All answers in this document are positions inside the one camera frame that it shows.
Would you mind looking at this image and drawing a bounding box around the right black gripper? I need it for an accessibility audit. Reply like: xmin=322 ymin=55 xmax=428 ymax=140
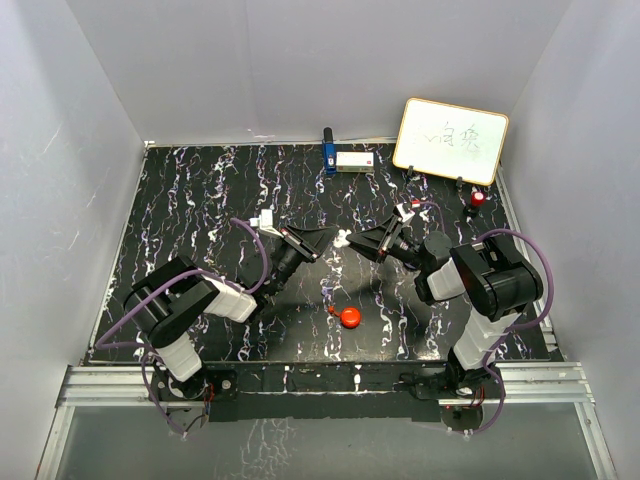
xmin=345 ymin=214 xmax=429 ymax=272

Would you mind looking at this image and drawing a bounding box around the white earbud charging case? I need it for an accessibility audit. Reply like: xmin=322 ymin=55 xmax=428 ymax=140
xmin=333 ymin=229 xmax=351 ymax=248

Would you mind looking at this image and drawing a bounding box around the yellow framed whiteboard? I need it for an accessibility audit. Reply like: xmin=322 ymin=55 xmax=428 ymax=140
xmin=393 ymin=98 xmax=509 ymax=186

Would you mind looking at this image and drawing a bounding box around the red emergency stop button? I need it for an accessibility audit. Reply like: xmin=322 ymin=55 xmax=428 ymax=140
xmin=464 ymin=191 xmax=486 ymax=218

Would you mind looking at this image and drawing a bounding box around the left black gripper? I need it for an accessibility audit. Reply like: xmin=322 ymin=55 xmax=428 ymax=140
xmin=268 ymin=224 xmax=339 ymax=297

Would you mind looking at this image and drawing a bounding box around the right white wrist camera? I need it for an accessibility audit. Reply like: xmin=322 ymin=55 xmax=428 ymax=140
xmin=394 ymin=202 xmax=420 ymax=226

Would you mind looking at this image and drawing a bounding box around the white green carton box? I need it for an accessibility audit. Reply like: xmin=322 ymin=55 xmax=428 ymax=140
xmin=336 ymin=152 xmax=375 ymax=173

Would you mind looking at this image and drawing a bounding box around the black front base frame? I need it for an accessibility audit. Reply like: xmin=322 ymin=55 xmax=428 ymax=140
xmin=199 ymin=357 xmax=481 ymax=425

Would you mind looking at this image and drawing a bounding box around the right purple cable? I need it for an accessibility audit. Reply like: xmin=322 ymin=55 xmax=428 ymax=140
xmin=414 ymin=200 xmax=556 ymax=386

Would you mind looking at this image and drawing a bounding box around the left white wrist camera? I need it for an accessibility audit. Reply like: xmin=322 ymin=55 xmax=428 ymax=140
xmin=249 ymin=209 xmax=283 ymax=238

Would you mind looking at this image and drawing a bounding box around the red earbud charging case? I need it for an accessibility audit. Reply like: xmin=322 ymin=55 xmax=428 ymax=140
xmin=339 ymin=307 xmax=361 ymax=329

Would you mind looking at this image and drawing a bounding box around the blue black marker device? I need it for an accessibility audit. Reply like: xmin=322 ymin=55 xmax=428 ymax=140
xmin=322 ymin=127 xmax=337 ymax=175

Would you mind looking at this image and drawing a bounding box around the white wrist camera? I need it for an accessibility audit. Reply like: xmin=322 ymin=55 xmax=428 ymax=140
xmin=394 ymin=202 xmax=420 ymax=226
xmin=249 ymin=209 xmax=283 ymax=238

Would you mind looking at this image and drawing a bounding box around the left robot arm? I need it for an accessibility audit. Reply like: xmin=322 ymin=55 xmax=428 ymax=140
xmin=124 ymin=225 xmax=338 ymax=399

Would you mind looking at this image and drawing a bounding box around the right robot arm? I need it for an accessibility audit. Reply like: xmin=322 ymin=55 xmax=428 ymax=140
xmin=346 ymin=215 xmax=552 ymax=397

